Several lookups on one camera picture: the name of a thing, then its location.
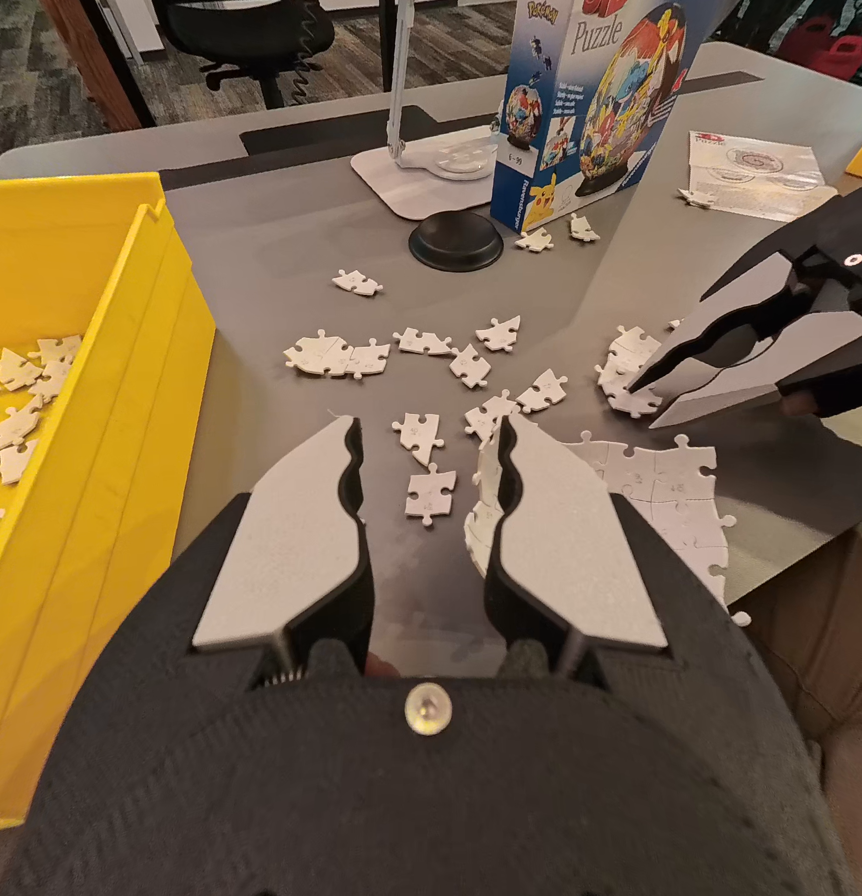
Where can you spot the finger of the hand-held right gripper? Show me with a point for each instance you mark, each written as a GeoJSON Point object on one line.
{"type": "Point", "coordinates": [732, 301]}
{"type": "Point", "coordinates": [774, 360]}

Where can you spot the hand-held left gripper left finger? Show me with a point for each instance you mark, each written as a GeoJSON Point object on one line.
{"type": "Point", "coordinates": [280, 560]}

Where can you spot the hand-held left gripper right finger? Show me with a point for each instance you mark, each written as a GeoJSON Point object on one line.
{"type": "Point", "coordinates": [574, 560]}

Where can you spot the curved joined puzzle strip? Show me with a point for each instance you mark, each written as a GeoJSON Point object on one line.
{"type": "Point", "coordinates": [627, 357]}

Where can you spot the partly built white puzzle ball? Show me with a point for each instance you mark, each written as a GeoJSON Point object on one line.
{"type": "Point", "coordinates": [676, 483]}

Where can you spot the heap of white puzzle pieces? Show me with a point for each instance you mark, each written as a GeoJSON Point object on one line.
{"type": "Point", "coordinates": [18, 420]}

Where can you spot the white jointed lamp arm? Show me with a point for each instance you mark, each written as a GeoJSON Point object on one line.
{"type": "Point", "coordinates": [399, 70]}

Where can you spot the joined white puzzle strip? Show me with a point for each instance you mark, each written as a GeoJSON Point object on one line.
{"type": "Point", "coordinates": [319, 353]}

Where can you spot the colourful cardboard puzzle box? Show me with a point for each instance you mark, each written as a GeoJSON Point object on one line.
{"type": "Point", "coordinates": [613, 91]}

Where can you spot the person's right hand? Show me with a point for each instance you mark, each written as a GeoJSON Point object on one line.
{"type": "Point", "coordinates": [798, 404]}

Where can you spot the white printed instruction sheet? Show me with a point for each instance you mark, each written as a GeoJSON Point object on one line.
{"type": "Point", "coordinates": [760, 175]}

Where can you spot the red plastic container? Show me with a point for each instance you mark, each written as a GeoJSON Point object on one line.
{"type": "Point", "coordinates": [842, 59]}
{"type": "Point", "coordinates": [805, 38]}

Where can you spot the black round stand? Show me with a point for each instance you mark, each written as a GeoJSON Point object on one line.
{"type": "Point", "coordinates": [455, 241]}

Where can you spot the white rounded flat pad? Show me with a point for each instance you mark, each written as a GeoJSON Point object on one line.
{"type": "Point", "coordinates": [396, 185]}

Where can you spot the black office chair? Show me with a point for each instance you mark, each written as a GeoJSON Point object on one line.
{"type": "Point", "coordinates": [249, 28]}

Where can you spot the wooden post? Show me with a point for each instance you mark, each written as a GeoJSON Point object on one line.
{"type": "Point", "coordinates": [95, 56]}

